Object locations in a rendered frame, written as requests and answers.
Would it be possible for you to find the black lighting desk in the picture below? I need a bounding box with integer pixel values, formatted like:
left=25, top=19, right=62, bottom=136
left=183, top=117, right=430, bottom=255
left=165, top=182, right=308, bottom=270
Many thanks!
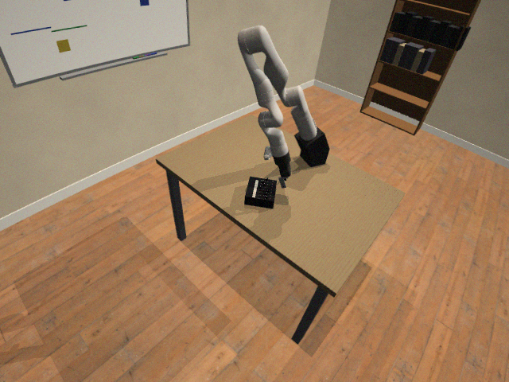
left=244, top=177, right=277, bottom=209

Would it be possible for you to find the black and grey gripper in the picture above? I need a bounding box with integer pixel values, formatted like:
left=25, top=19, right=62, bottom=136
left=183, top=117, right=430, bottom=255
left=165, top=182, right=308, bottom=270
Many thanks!
left=263, top=142, right=291, bottom=189

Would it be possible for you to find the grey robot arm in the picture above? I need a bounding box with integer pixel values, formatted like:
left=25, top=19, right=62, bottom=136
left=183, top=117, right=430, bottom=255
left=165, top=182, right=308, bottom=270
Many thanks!
left=238, top=25, right=317, bottom=147

